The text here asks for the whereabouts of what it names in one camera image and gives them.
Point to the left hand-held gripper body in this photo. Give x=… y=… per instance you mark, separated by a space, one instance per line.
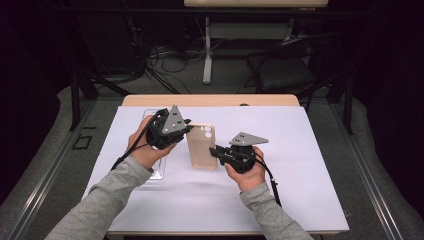
x=168 y=128

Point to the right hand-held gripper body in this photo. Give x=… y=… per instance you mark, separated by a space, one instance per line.
x=243 y=156

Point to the peach phone case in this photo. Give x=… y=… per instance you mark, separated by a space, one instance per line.
x=201 y=150

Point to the person's right hand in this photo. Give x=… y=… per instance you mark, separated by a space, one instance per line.
x=253 y=176

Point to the person's left hand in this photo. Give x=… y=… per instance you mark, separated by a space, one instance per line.
x=148 y=155

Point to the wooden table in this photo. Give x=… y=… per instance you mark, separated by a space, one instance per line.
x=206 y=100

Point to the white board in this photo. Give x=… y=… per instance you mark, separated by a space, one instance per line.
x=293 y=166

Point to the beige desk with white legs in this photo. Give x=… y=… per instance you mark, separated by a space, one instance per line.
x=207 y=50

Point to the black chair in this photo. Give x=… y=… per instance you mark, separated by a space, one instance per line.
x=283 y=71

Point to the black metal stand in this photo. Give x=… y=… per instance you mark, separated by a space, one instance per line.
x=76 y=100
x=348 y=100

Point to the black floor socket frame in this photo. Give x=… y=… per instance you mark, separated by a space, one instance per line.
x=75 y=142

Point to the metal floor rail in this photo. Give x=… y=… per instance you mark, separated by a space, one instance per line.
x=366 y=173
x=43 y=180

